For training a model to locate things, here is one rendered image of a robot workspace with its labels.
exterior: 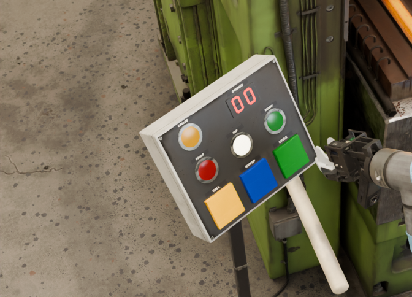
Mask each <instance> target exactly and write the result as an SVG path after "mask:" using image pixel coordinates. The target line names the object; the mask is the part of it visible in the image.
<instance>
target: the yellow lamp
mask: <svg viewBox="0 0 412 297"><path fill-rule="evenodd" d="M199 139H200V134H199V131H198V130H197V129H196V128H195V127H192V126H190V127H187V128H186V129H184V131H183V132H182V135H181V141H182V143H183V145H184V146H186V147H194V146H195V145H197V143H198V141H199Z"/></svg>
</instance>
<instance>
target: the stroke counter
mask: <svg viewBox="0 0 412 297"><path fill-rule="evenodd" d="M248 90H250V92H251V94H250V95H249V96H248V97H247V96H246V93H245V92H246V91H248ZM244 95H245V97H246V98H247V99H246V100H247V101H248V104H252V103H254V102H255V100H256V98H255V97H254V94H253V92H252V90H251V88H247V89H246V90H245V91H244ZM250 96H253V98H254V101H252V102H249V100H248V98H249V97H250ZM236 98H238V100H239V103H238V104H236V105H235V104H234V102H233V100H235V99H236ZM240 102H241V100H240V98H239V96H238V97H237V96H236V97H234V98H233V99H232V104H233V106H235V107H234V108H235V110H236V112H238V113H239V112H241V111H242V110H243V108H244V106H243V104H242V103H240ZM239 104H241V106H242V109H240V110H239V111H238V110H237V108H236V106H238V105H239Z"/></svg>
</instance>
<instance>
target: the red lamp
mask: <svg viewBox="0 0 412 297"><path fill-rule="evenodd" d="M198 173H199V176H200V178H201V179H202V180H210V179H212V178H213V177H214V176H215V174H216V166H215V164H214V162H213V161H211V160H205V161H203V162H202V163H201V164H200V166H199V169H198Z"/></svg>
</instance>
